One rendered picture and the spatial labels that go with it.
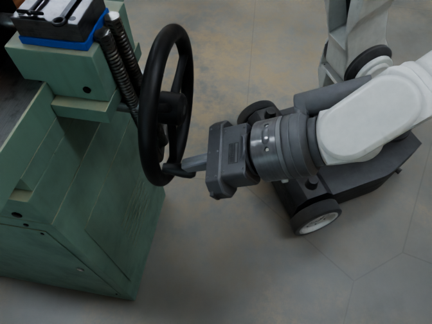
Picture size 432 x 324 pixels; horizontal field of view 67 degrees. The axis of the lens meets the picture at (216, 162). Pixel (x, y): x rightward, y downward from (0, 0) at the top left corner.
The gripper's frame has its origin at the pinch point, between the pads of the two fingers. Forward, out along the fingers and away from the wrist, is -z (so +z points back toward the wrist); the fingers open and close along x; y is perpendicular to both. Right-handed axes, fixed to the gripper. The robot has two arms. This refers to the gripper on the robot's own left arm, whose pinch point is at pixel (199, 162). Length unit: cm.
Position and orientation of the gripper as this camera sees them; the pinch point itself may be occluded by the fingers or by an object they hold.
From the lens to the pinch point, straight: 52.0
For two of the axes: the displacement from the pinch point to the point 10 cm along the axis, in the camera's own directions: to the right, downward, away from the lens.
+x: 0.6, -9.2, 3.8
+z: 8.5, -1.5, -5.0
